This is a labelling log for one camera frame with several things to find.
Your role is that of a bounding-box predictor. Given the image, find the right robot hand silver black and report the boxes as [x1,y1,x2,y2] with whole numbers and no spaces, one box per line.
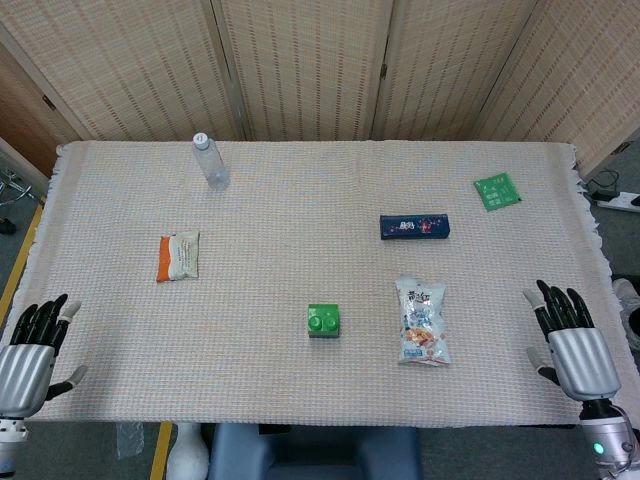
[522,279,622,401]

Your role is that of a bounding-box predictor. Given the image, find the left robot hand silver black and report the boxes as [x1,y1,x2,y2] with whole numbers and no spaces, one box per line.
[0,293,89,419]

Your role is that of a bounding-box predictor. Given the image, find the green toy brick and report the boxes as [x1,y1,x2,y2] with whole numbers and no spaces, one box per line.
[306,303,343,337]

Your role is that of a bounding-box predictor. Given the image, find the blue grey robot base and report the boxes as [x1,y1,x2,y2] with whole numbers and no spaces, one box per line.
[207,423,425,480]

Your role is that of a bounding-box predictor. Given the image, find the clear plastic bag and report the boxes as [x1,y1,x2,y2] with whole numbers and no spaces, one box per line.
[116,421,145,460]

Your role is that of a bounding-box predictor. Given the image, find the white power strip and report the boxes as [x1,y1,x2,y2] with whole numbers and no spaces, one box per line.
[596,191,640,215]

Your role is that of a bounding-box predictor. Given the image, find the white blue peanut snack bag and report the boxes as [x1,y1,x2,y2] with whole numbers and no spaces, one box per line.
[394,274,450,369]

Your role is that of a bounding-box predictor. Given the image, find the chrome chair base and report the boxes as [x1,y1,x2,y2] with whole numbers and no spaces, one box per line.
[0,167,34,236]

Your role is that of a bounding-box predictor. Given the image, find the white robot torso column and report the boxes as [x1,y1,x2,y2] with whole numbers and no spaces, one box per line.
[166,422,210,480]

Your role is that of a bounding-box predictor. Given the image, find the green sachet packet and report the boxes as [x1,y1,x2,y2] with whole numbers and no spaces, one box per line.
[473,171,524,213]

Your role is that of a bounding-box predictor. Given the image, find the orange white snack packet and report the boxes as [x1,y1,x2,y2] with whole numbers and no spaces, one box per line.
[156,230,202,284]

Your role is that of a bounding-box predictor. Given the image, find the dark blue rectangular box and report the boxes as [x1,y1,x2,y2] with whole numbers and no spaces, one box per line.
[379,213,454,243]

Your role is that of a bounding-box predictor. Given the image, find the clear plastic water bottle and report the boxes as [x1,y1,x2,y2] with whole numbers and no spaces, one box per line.
[192,132,232,192]

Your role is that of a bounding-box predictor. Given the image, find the beige woven tablecloth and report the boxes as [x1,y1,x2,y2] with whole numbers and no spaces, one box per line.
[0,139,627,430]

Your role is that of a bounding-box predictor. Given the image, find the bamboo folding screen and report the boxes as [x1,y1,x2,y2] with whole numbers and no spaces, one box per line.
[0,0,640,176]

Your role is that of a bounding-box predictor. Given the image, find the black adapter with cable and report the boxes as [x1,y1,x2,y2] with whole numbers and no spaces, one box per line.
[585,169,622,200]

